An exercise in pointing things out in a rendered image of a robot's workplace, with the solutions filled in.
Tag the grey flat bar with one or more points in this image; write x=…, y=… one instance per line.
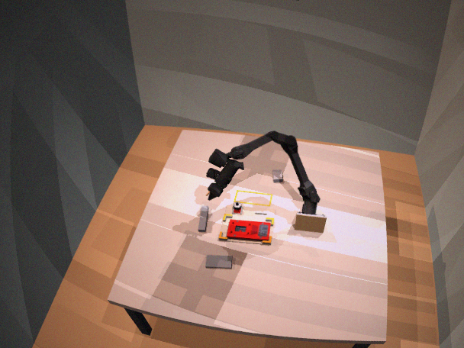
x=203, y=219

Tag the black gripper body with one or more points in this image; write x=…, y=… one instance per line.
x=216, y=188

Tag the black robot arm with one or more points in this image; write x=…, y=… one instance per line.
x=288, y=143

